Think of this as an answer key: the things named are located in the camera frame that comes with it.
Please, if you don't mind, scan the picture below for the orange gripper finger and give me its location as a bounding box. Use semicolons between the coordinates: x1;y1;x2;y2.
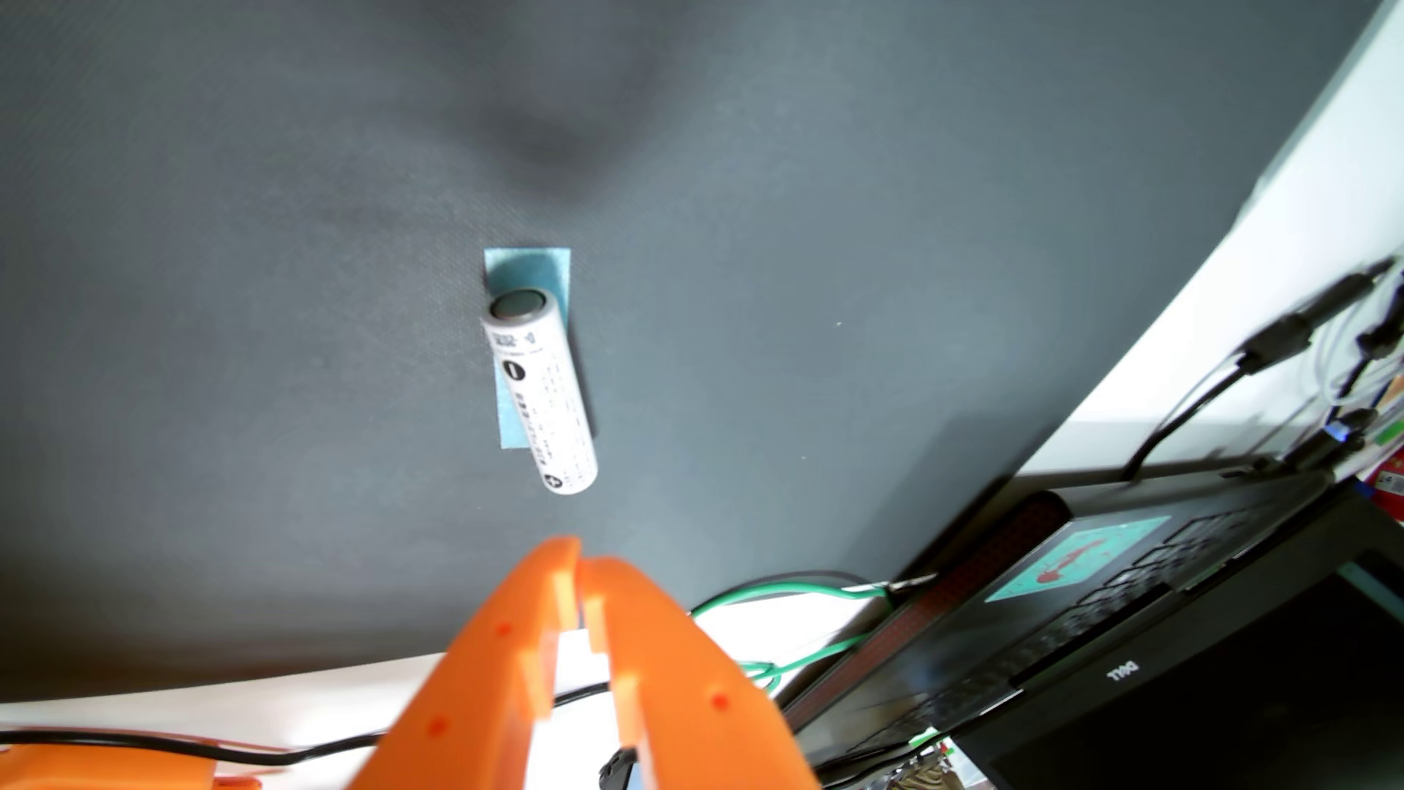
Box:
579;555;822;790
349;535;585;790

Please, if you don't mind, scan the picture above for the white AA battery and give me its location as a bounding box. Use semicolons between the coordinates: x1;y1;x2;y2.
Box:
480;287;600;496

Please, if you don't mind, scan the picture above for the orange robot base part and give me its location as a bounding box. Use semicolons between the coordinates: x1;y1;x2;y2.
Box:
0;740;265;790

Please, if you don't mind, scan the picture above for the black Dell laptop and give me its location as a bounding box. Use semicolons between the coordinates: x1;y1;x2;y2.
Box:
784;461;1404;790

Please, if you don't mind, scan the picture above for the light blue paper patch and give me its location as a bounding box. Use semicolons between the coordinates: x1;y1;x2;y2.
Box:
483;247;573;451

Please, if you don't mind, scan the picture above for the dark grey mat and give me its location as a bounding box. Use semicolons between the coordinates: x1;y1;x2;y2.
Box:
0;0;1384;704

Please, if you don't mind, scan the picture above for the black plug with blue light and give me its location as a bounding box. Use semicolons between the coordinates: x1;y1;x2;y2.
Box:
1288;406;1378;467

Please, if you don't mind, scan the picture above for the green cable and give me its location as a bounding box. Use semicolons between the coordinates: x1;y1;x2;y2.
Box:
689;579;934;698

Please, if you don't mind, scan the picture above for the thin black cable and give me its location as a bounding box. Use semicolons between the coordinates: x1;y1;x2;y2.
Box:
0;680;610;767

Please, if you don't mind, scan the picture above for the black adapter cable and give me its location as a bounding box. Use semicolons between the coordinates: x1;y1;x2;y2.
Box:
1124;257;1400;478

